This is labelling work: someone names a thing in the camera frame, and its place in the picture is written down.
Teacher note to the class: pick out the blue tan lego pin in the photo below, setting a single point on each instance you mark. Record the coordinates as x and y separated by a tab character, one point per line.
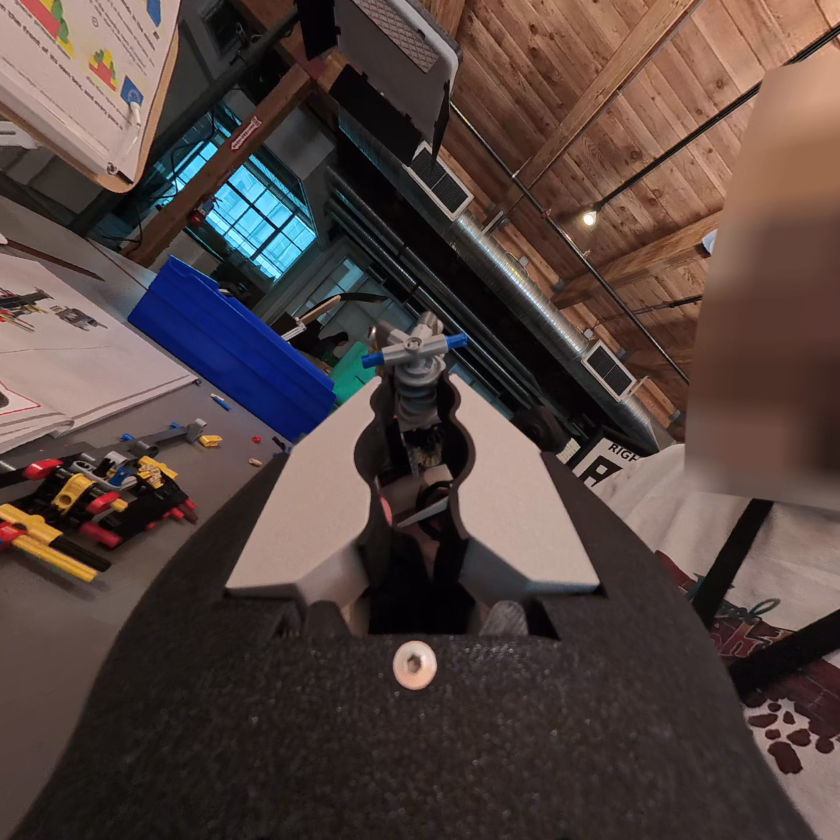
220	401

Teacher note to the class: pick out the pile of small lego pieces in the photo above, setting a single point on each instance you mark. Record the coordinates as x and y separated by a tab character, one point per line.
281	445

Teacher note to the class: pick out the black white printed sign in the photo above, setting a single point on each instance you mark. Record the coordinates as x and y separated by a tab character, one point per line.
604	463

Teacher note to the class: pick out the green plastic bin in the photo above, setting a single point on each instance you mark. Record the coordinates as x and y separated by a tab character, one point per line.
354	374

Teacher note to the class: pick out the blue plastic bin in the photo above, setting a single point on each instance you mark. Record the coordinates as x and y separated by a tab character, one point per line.
229	348

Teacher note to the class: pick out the wooden post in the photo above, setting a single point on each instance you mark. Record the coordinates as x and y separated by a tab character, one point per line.
216	170

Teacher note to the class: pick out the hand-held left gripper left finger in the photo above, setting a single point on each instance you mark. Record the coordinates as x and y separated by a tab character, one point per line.
308	518

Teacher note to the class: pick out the dark grey lego beam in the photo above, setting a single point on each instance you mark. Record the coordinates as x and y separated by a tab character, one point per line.
167	436

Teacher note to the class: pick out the silver air duct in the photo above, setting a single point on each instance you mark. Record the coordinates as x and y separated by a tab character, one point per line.
525	295

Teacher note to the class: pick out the person's white shirt torso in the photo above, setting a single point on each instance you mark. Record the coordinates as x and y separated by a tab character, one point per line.
656	525

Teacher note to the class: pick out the open instruction booklet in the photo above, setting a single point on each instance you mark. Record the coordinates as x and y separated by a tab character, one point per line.
79	361

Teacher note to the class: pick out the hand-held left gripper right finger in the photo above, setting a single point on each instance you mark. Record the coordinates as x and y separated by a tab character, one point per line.
518	518

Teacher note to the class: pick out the paned window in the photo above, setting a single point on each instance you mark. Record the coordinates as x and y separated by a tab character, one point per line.
262	216

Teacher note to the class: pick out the clipboard with instruction sheet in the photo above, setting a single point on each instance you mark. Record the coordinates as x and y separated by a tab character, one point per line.
79	72

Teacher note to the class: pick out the yellow lego piece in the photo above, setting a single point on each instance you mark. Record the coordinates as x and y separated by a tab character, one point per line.
210	441

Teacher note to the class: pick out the grey lego engine assembly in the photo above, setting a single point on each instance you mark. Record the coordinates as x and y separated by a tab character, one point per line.
413	374

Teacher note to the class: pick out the white wall vent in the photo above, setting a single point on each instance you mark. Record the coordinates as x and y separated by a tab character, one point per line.
607	371
443	184

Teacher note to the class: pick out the ceiling spot lamp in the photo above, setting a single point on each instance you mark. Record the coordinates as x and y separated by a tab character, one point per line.
589	218

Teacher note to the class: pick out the black yellow lego chassis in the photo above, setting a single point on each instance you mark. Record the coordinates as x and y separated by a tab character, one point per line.
98	505

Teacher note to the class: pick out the red wall alarm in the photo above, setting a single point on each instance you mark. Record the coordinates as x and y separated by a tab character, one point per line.
201	215

